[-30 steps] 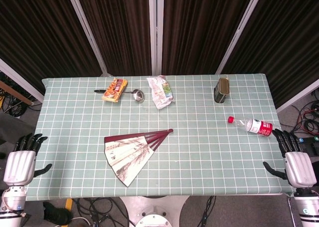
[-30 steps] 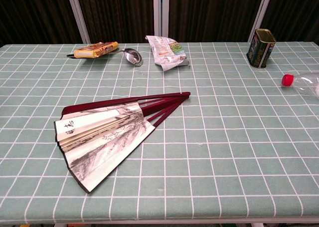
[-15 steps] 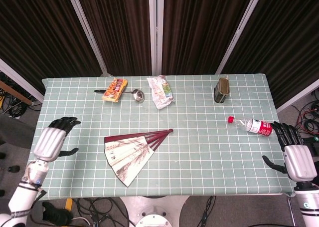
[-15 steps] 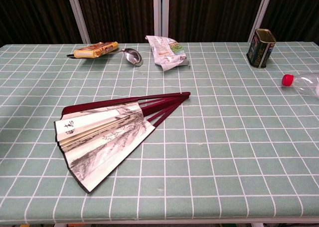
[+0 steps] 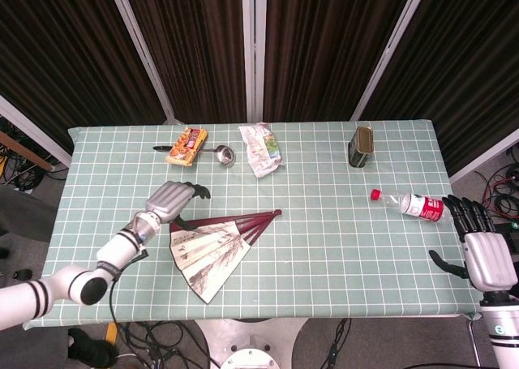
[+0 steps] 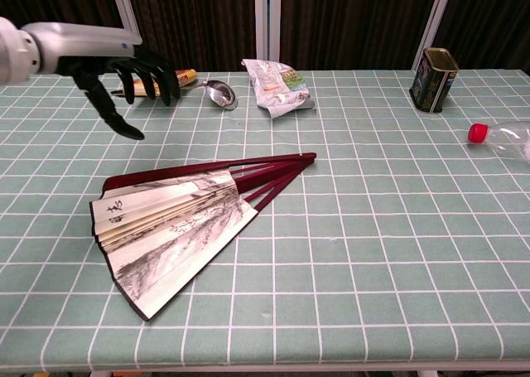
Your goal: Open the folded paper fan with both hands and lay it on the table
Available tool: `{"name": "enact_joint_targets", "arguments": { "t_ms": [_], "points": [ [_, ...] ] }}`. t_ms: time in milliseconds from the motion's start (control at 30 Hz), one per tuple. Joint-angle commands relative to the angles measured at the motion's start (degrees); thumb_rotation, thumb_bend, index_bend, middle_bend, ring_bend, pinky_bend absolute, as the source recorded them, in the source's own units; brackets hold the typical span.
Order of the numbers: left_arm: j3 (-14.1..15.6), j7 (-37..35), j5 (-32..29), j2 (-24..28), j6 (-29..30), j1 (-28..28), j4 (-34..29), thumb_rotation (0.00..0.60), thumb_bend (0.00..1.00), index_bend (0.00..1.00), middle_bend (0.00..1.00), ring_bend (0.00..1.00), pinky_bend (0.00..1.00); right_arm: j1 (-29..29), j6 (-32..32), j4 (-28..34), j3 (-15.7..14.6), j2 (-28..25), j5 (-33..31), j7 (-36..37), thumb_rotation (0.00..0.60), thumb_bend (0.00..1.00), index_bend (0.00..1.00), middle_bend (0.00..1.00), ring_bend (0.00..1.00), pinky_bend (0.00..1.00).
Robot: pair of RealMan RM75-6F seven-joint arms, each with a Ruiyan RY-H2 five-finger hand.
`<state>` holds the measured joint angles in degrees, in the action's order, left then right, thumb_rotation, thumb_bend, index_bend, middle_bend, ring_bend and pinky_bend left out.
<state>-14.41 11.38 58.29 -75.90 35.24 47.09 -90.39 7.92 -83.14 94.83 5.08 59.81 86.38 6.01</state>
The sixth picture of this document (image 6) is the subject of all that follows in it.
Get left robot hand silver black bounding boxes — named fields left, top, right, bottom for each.
left=22, top=20, right=182, bottom=141

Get paper folding fan red ribs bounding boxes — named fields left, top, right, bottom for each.
left=89, top=152, right=318, bottom=322

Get dark ribbed partition panel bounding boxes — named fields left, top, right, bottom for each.
left=123, top=0, right=258, bottom=72
left=280, top=0, right=441, bottom=71
left=0, top=0, right=125, bottom=32
left=433, top=0, right=530, bottom=70

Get yellow orange snack package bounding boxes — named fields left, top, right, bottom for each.
left=132, top=69, right=198, bottom=99

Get crumpled white snack bag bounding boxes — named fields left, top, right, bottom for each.
left=241, top=58, right=316, bottom=119

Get green checked tablecloth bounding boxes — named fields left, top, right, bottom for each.
left=0, top=68, right=530, bottom=372

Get clear plastic bottle red cap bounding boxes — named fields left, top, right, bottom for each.
left=467, top=120, right=530, bottom=165

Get white partition post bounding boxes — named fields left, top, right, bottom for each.
left=108, top=0, right=142, bottom=45
left=253, top=0, right=283, bottom=73
left=411, top=0, right=456, bottom=71

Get steel ladle black handle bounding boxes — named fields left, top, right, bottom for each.
left=109, top=80, right=240, bottom=112

